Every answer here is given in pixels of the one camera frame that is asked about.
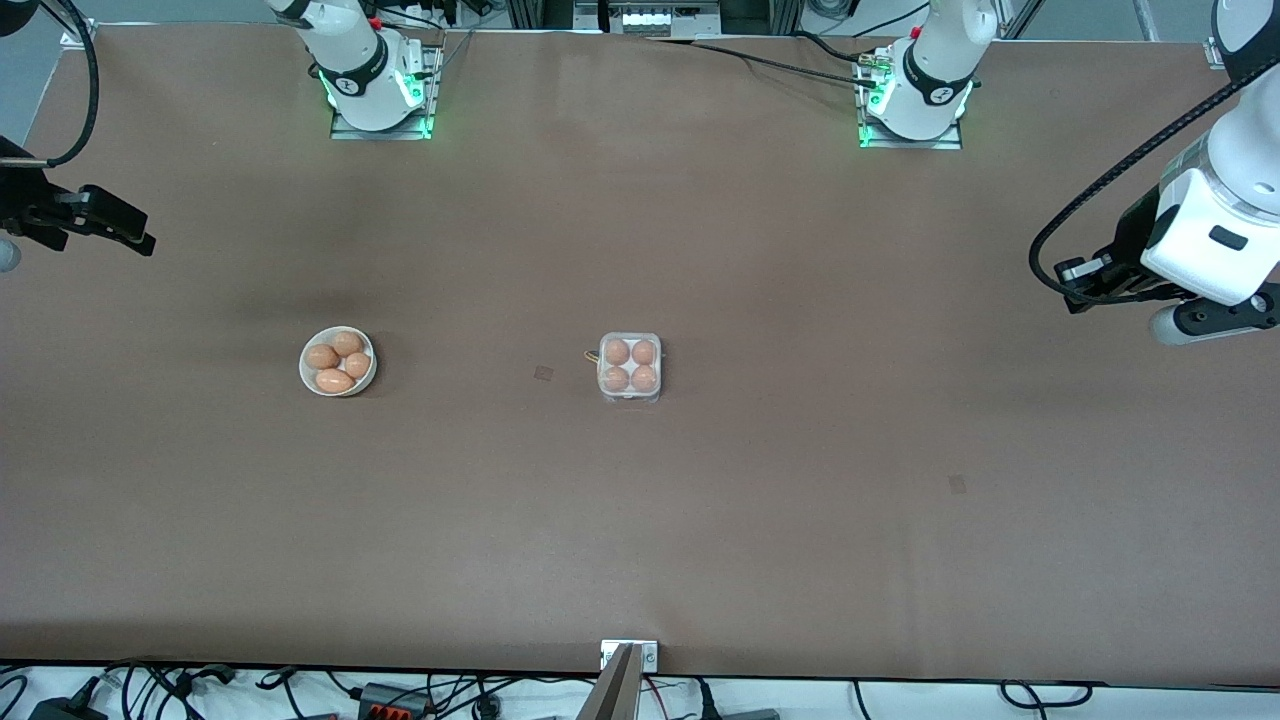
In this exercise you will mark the white round bowl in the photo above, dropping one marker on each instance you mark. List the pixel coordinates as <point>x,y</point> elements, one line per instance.
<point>308,378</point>

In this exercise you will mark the metal table corner bracket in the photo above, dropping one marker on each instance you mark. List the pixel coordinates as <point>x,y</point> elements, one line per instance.
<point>1215,55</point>
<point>76,38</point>

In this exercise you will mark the black device with orange plugs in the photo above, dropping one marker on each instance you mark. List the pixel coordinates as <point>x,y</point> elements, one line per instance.
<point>392,702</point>

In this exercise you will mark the clear plastic egg box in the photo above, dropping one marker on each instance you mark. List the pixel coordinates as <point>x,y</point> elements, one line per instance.
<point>630,398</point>

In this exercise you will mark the black power adapter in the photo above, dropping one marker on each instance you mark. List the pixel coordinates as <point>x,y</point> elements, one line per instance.
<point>65,708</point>

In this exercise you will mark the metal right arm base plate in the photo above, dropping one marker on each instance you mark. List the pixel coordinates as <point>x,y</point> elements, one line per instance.
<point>345,132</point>

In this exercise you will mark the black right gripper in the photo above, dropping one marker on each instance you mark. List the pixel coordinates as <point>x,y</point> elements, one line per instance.
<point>28,207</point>

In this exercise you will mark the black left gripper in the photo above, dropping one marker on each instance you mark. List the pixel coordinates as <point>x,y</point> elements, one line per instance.
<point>1132,244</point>

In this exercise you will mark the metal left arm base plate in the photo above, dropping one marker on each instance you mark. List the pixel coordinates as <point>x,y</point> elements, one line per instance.
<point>950,143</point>

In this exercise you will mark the aluminium camera mount post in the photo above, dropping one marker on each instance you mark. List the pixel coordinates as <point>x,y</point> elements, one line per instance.
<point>612,690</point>

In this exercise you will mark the brown egg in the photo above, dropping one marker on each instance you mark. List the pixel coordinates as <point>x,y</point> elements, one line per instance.
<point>334,381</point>
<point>321,356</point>
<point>347,343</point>
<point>645,378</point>
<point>617,351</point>
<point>357,365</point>
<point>616,379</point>
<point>644,352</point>

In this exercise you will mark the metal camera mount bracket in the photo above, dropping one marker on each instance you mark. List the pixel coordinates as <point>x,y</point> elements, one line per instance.
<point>650,655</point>

